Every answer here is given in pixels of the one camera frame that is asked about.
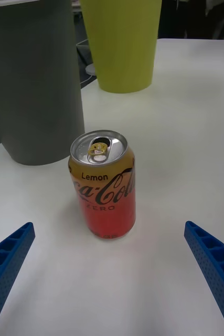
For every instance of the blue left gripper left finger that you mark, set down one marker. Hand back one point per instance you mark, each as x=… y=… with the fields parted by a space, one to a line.
x=4 y=267

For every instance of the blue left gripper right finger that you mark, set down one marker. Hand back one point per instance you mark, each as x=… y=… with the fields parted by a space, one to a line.
x=216 y=265

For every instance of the red and yellow drink can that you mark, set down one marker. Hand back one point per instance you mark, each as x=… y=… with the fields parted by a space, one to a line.
x=104 y=189

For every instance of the grey plastic bin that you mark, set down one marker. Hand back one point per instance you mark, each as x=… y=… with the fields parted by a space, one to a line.
x=33 y=84

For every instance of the yellow-green plastic bin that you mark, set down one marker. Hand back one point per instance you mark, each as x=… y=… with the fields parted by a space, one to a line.
x=122 y=44

